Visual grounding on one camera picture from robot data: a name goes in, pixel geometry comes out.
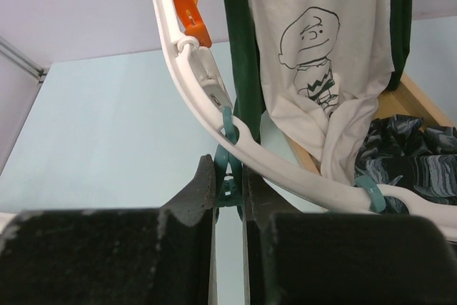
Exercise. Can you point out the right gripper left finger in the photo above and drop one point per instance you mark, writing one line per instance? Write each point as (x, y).
(161, 255)

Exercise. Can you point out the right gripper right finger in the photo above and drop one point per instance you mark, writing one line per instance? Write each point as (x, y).
(293, 257)

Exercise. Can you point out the teal clothespin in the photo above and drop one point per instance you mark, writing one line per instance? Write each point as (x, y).
(228, 168)
(378, 202)

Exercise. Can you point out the white round clip hanger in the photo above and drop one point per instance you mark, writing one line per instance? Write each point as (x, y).
(196, 76)

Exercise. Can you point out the dark patterned garment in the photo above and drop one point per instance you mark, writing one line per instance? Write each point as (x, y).
(398, 151)

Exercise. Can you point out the dark green sleeve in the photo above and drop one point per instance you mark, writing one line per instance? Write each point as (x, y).
(249, 106)

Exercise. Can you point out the white printed t-shirt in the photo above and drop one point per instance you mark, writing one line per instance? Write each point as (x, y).
(323, 64)

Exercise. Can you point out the aluminium corner profile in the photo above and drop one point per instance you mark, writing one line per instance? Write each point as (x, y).
(21, 60)

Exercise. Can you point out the orange clothespin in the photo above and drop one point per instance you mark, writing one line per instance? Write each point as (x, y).
(192, 21)

